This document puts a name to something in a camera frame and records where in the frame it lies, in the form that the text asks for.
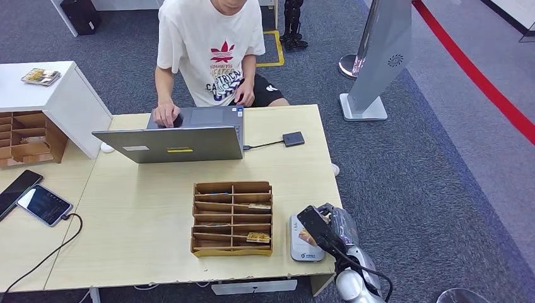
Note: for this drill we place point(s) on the grey kiosk stand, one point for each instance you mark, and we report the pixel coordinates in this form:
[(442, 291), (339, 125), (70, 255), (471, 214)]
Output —
[(380, 54)]

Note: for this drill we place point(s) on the white mouse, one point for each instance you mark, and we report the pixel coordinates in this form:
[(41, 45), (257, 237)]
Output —
[(106, 148)]

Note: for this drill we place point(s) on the black square usb hub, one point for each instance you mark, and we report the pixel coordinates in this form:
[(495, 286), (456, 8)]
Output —
[(293, 139)]

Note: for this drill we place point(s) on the dark round stool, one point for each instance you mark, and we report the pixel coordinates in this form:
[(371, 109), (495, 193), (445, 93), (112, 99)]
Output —
[(459, 297)]

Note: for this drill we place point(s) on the white furniture leg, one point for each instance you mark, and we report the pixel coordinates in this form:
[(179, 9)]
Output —
[(64, 19)]

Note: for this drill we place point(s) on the white cabinet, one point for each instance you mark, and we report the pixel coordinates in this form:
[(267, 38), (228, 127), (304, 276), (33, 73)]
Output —
[(62, 106)]

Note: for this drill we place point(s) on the person's right forearm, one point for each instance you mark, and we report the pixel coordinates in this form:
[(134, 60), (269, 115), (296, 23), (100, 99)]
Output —
[(164, 88)]

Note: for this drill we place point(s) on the person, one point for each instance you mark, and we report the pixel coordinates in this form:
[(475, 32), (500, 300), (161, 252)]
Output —
[(209, 42)]

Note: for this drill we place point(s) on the black robot legs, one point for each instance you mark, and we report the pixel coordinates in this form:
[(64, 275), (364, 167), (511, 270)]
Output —
[(292, 42)]

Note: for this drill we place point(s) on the gold ID card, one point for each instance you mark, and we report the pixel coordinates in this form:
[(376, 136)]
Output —
[(307, 239)]

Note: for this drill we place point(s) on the black phone with dark screen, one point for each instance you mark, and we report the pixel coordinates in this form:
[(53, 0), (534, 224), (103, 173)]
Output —
[(17, 190)]

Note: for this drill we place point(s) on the chrome stanchion base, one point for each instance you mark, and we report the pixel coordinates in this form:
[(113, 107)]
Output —
[(347, 65)]

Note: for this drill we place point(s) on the black case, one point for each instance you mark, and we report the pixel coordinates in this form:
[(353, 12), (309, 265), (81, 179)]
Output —
[(81, 16)]

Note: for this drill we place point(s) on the wooden pigeonhole organiser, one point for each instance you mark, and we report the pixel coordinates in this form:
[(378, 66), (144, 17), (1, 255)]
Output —
[(56, 142)]

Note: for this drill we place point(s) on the grey laptop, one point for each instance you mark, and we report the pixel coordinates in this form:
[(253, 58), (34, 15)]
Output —
[(167, 145)]

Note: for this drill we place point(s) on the phone with lit screen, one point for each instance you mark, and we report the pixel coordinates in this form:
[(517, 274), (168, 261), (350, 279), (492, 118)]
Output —
[(44, 205)]

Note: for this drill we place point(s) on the stack of gold cards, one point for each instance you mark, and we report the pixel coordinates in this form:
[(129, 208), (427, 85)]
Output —
[(40, 77)]

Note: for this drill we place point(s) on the wooden card organiser box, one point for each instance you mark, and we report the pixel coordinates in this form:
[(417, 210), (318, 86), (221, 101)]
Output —
[(209, 252)]

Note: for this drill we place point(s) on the person's right hand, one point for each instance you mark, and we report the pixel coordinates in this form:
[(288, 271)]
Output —
[(166, 115)]

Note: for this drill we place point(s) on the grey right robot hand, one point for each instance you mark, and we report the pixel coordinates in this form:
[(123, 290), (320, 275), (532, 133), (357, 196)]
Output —
[(345, 226)]

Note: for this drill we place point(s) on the person's left forearm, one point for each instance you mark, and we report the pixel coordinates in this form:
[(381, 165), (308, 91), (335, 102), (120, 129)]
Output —
[(249, 67)]

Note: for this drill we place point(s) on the blue card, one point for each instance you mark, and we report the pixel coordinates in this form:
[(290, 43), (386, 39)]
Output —
[(217, 194)]

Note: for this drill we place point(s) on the white card reader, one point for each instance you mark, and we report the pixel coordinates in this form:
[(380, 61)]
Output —
[(297, 249)]

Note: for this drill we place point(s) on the small white floor object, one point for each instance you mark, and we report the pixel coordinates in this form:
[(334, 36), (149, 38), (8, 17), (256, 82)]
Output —
[(335, 170)]

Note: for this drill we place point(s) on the grey under-desk tray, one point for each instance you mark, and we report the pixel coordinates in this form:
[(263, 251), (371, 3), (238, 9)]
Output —
[(250, 287)]

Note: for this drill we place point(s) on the person's left hand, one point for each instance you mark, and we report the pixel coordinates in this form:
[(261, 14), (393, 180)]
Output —
[(245, 94)]

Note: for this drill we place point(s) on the gold room key card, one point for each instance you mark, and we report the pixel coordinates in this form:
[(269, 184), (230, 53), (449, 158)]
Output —
[(260, 206), (258, 238)]

